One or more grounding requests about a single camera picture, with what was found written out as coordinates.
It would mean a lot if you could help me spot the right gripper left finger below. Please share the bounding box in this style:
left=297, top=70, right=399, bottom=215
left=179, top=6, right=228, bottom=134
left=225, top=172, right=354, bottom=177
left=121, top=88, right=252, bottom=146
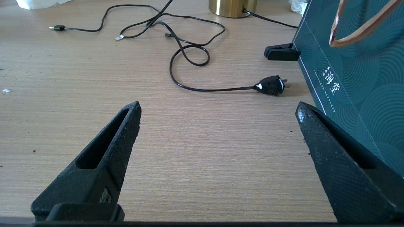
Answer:
left=31, top=101, right=142, bottom=222

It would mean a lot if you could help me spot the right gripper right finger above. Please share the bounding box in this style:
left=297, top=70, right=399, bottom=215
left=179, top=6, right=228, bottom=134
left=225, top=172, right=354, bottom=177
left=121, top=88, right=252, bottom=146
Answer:
left=295, top=101, right=404, bottom=224

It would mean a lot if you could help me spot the dark framed board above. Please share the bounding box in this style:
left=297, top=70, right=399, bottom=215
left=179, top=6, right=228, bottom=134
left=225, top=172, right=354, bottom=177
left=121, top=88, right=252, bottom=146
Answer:
left=292, top=0, right=404, bottom=177

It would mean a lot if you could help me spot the black plastic clip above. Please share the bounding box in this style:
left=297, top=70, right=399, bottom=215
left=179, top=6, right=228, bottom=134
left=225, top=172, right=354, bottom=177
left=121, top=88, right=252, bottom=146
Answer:
left=264, top=43, right=301, bottom=61

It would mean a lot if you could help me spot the white toilet paper roll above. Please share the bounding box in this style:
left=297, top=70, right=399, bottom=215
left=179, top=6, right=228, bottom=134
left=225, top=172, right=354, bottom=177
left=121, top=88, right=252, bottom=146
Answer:
left=16, top=0, right=71, bottom=10

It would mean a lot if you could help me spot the brass desk lamp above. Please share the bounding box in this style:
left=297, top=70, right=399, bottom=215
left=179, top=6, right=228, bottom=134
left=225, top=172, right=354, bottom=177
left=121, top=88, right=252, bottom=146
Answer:
left=208, top=0, right=258, bottom=18

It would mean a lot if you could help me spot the crumpled white tissue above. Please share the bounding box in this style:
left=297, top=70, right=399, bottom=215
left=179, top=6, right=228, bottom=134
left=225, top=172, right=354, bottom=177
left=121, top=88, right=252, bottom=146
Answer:
left=289, top=0, right=311, bottom=15

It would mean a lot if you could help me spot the black lamp cable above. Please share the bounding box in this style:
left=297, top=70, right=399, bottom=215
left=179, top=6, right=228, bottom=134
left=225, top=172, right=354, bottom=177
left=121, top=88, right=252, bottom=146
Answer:
left=120, top=0, right=299, bottom=96

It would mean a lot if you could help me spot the black USB cable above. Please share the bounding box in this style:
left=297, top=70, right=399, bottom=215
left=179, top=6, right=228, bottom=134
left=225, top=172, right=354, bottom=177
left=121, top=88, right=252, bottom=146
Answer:
left=49, top=4, right=226, bottom=46

